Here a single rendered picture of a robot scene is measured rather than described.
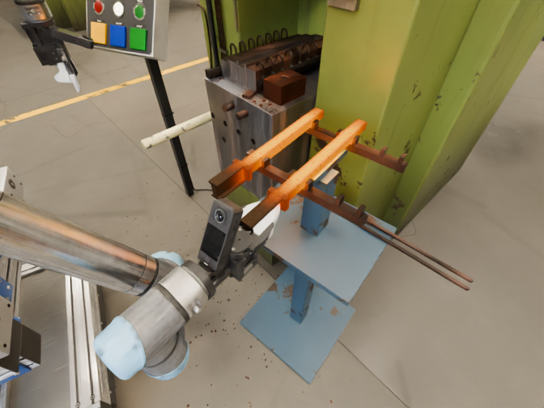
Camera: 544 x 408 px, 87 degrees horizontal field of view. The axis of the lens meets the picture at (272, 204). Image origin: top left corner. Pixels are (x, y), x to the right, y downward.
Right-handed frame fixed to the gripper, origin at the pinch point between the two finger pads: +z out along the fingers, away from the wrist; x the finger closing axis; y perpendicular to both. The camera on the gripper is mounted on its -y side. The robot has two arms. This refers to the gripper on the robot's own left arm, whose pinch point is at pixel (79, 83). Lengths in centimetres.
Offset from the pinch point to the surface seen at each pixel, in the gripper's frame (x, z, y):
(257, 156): 73, -4, -35
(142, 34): -11.1, -9.3, -26.8
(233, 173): 77, -6, -27
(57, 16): -477, 76, 37
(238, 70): 24, -3, -51
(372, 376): 115, 93, -65
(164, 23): -13.2, -11.2, -36.3
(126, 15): -20.0, -13.9, -23.9
